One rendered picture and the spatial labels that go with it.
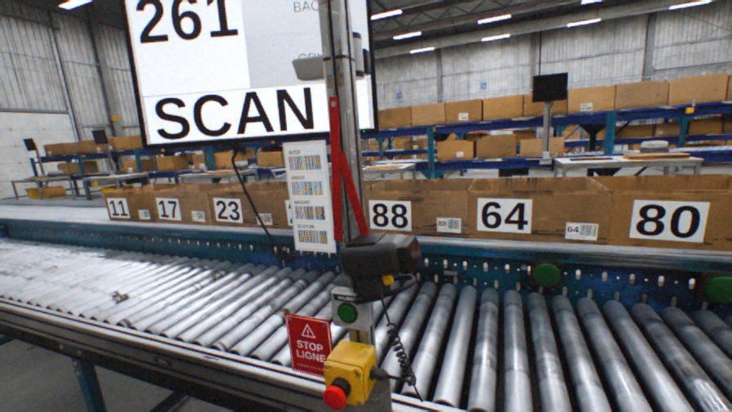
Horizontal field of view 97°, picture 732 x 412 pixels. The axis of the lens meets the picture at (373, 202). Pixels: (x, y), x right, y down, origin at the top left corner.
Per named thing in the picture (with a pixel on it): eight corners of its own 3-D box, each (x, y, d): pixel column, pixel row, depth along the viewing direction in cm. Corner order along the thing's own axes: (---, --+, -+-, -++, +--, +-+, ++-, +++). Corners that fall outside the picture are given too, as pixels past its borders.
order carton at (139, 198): (109, 221, 181) (101, 192, 178) (158, 209, 208) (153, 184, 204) (157, 224, 167) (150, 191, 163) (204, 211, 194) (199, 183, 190)
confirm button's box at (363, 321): (331, 328, 57) (328, 293, 56) (339, 318, 60) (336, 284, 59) (366, 334, 55) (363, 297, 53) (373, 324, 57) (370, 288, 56)
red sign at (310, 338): (292, 370, 66) (283, 313, 63) (294, 368, 66) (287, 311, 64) (363, 388, 60) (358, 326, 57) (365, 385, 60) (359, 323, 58)
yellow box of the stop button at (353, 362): (321, 405, 54) (316, 368, 53) (344, 370, 62) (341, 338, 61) (403, 428, 49) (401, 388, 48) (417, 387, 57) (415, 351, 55)
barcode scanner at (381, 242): (419, 310, 46) (406, 240, 45) (347, 309, 51) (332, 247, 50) (429, 289, 52) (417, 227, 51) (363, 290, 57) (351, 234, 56)
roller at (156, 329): (149, 351, 91) (137, 344, 93) (270, 275, 138) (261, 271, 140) (149, 336, 90) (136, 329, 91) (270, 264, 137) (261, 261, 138)
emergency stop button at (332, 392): (321, 410, 52) (319, 388, 51) (334, 390, 56) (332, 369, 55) (344, 417, 50) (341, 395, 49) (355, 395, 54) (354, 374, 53)
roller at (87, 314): (80, 333, 104) (71, 324, 105) (212, 269, 151) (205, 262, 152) (82, 322, 102) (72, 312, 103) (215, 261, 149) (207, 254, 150)
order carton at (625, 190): (606, 248, 94) (610, 190, 90) (583, 221, 120) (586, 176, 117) (798, 257, 79) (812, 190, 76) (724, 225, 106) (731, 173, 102)
